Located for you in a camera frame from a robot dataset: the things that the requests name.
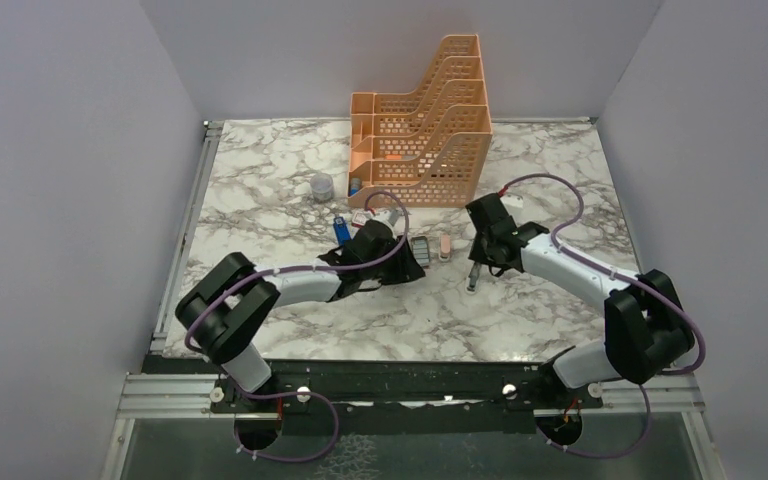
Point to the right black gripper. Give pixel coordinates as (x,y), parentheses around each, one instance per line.
(479,255)

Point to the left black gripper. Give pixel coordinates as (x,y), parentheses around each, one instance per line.
(406,267)

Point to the red white staple box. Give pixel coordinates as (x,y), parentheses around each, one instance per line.
(360,218)

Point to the staple tray with staples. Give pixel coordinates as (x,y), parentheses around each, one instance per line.
(421,251)

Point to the pink white small stapler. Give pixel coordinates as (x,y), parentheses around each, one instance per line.
(444,248)

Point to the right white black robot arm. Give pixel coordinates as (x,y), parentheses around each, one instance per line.
(643,332)

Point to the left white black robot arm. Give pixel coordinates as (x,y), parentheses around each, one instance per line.
(223,312)

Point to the blue item in organizer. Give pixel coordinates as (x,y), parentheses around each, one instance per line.
(355,185)

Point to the clear plastic jar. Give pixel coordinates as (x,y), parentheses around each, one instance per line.
(322,187)

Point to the orange plastic file organizer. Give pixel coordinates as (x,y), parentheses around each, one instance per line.
(427,146)

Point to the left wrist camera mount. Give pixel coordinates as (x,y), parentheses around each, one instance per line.
(389,217)

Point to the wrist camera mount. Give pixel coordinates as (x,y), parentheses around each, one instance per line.
(389,217)
(512,202)

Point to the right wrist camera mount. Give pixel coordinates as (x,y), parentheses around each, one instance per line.
(512,202)

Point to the left aluminium side rail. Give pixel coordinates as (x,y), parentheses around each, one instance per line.
(165,315)

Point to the aluminium front rail frame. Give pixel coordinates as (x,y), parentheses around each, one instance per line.
(163,431)

